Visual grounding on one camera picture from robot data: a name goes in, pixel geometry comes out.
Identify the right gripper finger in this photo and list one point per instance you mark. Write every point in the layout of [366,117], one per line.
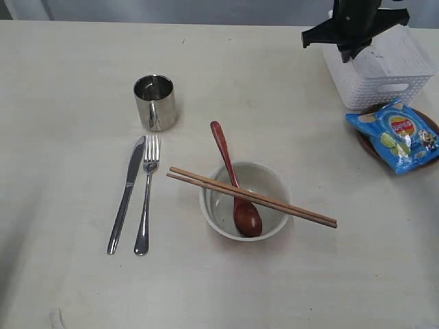
[349,52]

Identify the reddish brown wooden spoon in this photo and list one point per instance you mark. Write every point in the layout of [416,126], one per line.
[246,217]

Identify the blue chips bag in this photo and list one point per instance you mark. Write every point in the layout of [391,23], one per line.
[399,136]

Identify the silver table knife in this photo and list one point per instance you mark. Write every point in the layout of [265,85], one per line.
[133,168]

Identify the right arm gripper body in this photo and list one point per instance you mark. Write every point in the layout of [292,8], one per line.
[354,24]

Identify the white perforated plastic basket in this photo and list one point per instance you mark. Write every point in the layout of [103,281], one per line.
[394,66]

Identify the shiny metal container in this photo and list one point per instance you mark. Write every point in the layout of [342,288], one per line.
[154,96]

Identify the silver metal fork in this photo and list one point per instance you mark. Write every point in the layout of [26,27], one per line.
[150,165]

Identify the white bowl dark rim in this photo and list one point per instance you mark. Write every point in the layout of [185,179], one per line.
[217,208]

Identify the brown round plate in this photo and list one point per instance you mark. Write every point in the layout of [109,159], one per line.
[367,145]

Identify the wooden chopstick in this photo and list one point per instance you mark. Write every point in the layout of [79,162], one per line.
[188,174]
[257,199]

